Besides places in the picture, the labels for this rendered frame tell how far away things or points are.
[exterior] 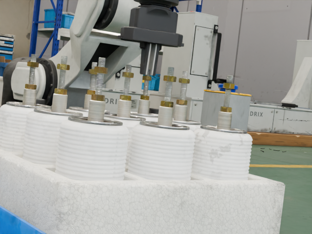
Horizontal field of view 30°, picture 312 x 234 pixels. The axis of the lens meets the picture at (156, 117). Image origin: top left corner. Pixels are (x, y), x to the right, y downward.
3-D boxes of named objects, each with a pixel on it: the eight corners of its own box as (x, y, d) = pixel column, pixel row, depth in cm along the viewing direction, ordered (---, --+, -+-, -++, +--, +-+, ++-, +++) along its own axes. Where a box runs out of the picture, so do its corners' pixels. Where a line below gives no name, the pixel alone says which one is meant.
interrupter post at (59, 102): (47, 114, 90) (49, 93, 90) (61, 114, 92) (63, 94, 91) (55, 115, 88) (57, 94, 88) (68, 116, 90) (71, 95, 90)
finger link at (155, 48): (152, 75, 111) (155, 42, 111) (146, 74, 114) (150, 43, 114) (159, 76, 112) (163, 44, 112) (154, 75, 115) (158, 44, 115)
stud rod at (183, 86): (183, 113, 104) (188, 71, 104) (183, 113, 103) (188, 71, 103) (177, 113, 104) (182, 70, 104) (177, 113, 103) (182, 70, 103)
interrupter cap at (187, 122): (209, 127, 103) (209, 123, 103) (179, 125, 98) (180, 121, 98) (178, 121, 109) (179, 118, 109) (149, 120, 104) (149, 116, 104)
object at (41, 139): (4, 223, 92) (16, 108, 91) (58, 219, 98) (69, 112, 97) (33, 239, 84) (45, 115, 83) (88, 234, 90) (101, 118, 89)
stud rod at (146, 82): (147, 108, 113) (151, 69, 113) (144, 108, 112) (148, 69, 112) (143, 107, 114) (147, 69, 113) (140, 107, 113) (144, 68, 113)
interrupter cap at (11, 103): (8, 107, 95) (8, 103, 95) (3, 104, 102) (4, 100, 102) (54, 112, 97) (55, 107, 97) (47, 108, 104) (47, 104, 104)
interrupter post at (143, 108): (150, 117, 114) (152, 100, 114) (146, 117, 112) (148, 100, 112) (139, 115, 115) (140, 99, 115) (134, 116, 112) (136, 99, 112)
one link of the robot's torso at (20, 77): (8, 101, 174) (12, 57, 174) (68, 106, 186) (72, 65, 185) (36, 108, 158) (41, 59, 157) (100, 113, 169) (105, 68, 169)
